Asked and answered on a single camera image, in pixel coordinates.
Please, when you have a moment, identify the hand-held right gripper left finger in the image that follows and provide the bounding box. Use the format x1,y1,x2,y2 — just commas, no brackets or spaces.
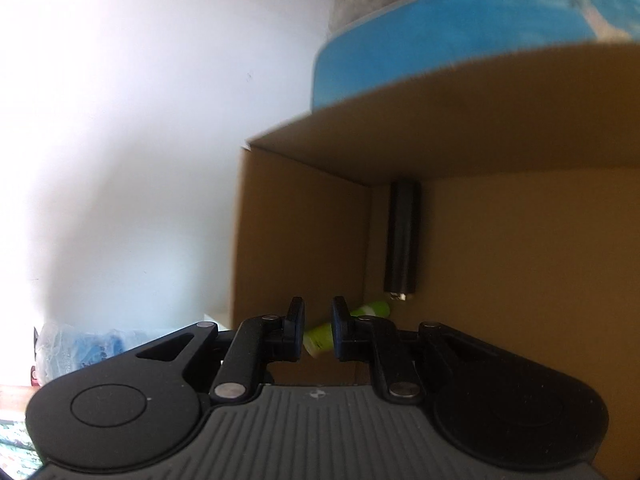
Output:
135,296,307,404

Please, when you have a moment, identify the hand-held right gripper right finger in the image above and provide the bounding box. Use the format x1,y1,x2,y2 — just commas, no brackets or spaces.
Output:
331,296,497,403

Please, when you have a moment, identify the green lip balm tube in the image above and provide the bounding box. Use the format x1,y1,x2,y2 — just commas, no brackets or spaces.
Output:
303,301,391,359

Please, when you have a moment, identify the brown cardboard box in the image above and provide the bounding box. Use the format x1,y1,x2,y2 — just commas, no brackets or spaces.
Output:
231,40,640,480

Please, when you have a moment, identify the black cylinder with gold end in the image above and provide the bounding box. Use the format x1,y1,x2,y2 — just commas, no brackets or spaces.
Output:
382,179,422,302

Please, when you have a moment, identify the plastic water bottle pack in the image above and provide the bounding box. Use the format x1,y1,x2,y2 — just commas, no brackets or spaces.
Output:
32,322,167,387

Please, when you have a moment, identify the green patterned cloth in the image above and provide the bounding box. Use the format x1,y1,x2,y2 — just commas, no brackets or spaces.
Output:
0,417,45,480

